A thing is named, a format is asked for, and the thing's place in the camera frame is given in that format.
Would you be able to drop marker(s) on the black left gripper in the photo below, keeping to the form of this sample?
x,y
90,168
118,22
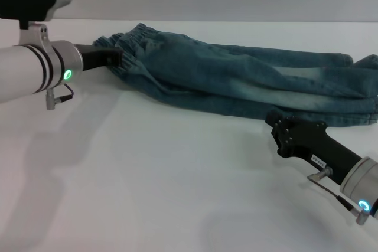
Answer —
x,y
97,56

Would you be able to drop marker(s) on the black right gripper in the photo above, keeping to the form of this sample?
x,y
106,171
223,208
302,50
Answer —
x,y
301,140

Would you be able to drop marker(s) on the blue denim shorts with print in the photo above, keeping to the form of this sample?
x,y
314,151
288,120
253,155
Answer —
x,y
221,72

